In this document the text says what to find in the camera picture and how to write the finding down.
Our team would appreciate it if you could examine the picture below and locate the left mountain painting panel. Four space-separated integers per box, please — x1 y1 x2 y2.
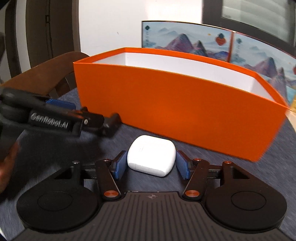
142 21 232 61

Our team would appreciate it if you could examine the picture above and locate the mountain painting panel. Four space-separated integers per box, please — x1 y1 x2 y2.
142 21 232 61
230 33 295 105

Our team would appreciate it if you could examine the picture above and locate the right mountain painting panel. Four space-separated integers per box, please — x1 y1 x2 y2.
230 33 295 105

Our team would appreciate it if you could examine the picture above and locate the dark wooden door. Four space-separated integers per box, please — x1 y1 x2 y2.
4 0 81 78

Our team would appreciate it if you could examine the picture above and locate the person's left hand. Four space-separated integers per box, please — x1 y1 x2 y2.
0 142 20 193

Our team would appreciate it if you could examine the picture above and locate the orange storage box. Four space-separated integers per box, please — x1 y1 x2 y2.
74 48 288 162

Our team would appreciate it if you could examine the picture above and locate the brown wooden chair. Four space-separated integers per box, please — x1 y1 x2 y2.
1 51 88 97

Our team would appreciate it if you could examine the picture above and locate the white earbuds case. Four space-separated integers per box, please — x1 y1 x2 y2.
127 135 176 177

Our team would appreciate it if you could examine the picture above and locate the dark framed window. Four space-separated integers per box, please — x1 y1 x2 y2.
202 0 295 56

